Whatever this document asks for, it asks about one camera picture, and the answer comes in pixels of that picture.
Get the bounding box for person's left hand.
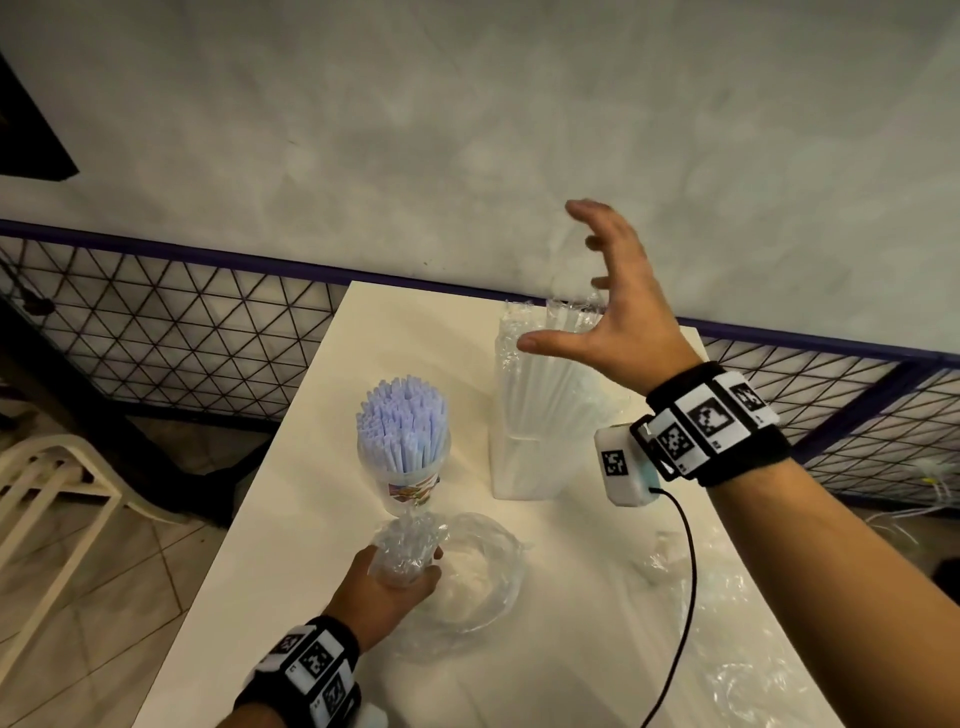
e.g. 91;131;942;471
323;543;444;654

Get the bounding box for person's right hand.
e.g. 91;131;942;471
517;198;704;397

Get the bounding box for pack of clear straws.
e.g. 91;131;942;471
369;512;530;661

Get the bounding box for round clear plastic cup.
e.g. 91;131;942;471
358;431;453;519

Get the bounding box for small bunch of blue straws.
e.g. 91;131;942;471
356;374;450;474

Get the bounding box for clear plastic wrap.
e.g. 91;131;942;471
637;532;826;728

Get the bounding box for person's left forearm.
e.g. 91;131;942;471
217;701;286;728

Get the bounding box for black left wristband with markers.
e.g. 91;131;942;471
234;616;363;728

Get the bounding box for black wristband with markers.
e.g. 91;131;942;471
234;616;363;728
629;362;793;489

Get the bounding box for black right wristband with markers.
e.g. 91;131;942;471
629;362;793;489

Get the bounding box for white plastic chair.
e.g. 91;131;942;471
0;434;189;676

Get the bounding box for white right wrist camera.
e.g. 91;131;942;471
594;423;661;508

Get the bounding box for black right camera cable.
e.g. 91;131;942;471
641;487;699;728

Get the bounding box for white floor cables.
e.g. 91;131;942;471
869;457;960;556

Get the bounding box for purple framed wire mesh fence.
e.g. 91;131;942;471
0;219;960;511

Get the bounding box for black hanging power cable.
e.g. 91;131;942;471
0;254;55;316

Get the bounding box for black wall screen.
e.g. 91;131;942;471
0;52;80;181

